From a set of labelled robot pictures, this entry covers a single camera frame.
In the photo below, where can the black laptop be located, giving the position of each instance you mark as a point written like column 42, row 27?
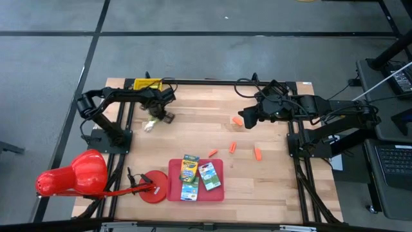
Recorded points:
column 396, row 164

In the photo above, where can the yellow washable Crayola crayon box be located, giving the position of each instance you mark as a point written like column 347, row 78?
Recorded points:
column 189, row 167

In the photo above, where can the orange eraser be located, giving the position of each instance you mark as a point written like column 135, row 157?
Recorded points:
column 237, row 121
column 212, row 153
column 257, row 154
column 232, row 147

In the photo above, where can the black device with label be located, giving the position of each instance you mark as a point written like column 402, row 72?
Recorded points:
column 402, row 82

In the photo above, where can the white paper sheet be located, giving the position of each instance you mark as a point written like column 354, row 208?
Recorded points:
column 337, row 163

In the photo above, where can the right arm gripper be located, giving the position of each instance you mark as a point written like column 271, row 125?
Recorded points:
column 272, row 108

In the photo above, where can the black wall plug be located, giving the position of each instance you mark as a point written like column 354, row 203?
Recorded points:
column 354, row 82

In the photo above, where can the dark furniture leg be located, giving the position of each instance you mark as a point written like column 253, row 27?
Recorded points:
column 9, row 148

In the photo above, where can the red desk lamp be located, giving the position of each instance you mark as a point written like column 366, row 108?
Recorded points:
column 87, row 172

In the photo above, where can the gray side desk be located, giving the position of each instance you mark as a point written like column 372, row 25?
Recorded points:
column 373, row 83

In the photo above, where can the desk caster wheel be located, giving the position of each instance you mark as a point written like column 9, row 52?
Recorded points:
column 372, row 209

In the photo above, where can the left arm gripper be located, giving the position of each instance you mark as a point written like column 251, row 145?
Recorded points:
column 159, row 101

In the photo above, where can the yellow plastic bin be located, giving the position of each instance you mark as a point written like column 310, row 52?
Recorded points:
column 141, row 84

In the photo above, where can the black diagonal post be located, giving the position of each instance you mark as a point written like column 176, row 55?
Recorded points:
column 391, row 51

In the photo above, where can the green yellow Crayola crayon box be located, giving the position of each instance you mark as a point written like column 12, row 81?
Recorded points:
column 189, row 193

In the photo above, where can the red plastic tray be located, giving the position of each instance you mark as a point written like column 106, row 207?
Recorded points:
column 217, row 195

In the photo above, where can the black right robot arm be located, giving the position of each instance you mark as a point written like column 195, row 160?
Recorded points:
column 341, row 109

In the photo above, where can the silver metal bracket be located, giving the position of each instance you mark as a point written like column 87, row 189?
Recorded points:
column 117, row 226
column 297, row 228

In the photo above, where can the black crossbar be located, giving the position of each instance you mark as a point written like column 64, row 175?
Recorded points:
column 48, row 225

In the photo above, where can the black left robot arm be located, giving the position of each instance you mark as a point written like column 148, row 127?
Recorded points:
column 96, row 116

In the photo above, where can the green white card box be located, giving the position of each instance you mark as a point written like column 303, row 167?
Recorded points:
column 209, row 176

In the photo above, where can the black table clamp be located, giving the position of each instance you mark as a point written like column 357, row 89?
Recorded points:
column 147, row 76
column 255, row 77

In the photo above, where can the black aluminium table frame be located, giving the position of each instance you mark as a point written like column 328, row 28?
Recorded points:
column 206, row 82

